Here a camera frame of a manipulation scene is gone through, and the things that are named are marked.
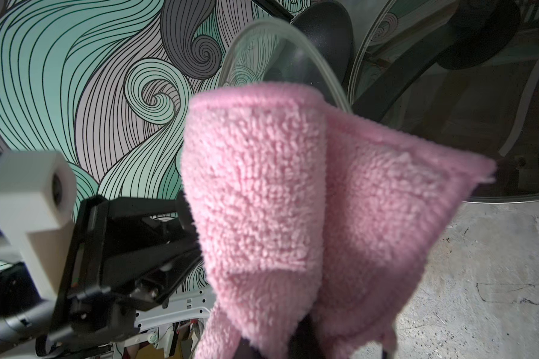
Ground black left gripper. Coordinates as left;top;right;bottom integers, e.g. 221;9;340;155
49;192;202;346

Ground pink cloth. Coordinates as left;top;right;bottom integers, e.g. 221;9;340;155
181;82;496;358

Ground glass pot lid black knob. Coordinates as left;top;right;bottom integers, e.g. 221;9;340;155
348;1;539;203

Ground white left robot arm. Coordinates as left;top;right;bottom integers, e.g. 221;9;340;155
0;192;202;358

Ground black frying pan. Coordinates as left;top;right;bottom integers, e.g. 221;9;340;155
263;1;353;92

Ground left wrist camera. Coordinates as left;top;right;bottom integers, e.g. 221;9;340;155
0;151;76;300

